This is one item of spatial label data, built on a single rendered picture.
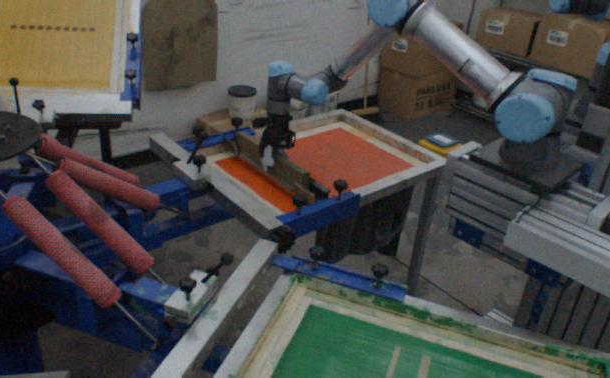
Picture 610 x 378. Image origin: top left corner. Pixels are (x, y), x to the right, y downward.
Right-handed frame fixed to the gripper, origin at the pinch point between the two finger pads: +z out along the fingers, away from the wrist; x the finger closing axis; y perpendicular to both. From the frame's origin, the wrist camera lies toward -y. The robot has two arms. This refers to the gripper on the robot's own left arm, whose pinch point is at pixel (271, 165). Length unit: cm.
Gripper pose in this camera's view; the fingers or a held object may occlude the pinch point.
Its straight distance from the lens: 187.7
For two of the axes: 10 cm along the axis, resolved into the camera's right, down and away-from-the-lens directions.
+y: 6.4, 4.1, -6.4
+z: -0.8, 8.7, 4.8
